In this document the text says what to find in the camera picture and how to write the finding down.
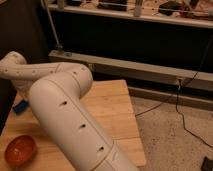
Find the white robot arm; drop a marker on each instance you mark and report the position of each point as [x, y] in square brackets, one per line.
[55, 99]

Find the cluttered background shelf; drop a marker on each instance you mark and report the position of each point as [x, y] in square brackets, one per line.
[177, 12]

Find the metal vertical pole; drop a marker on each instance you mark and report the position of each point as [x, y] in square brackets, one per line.
[59, 44]

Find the black object on floor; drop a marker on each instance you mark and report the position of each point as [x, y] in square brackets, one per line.
[207, 165]

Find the wooden table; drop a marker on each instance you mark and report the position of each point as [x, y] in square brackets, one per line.
[108, 101]

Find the orange red bowl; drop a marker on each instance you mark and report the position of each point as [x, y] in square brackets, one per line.
[20, 150]

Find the blue rectangular block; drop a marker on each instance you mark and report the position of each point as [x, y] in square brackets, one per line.
[20, 107]

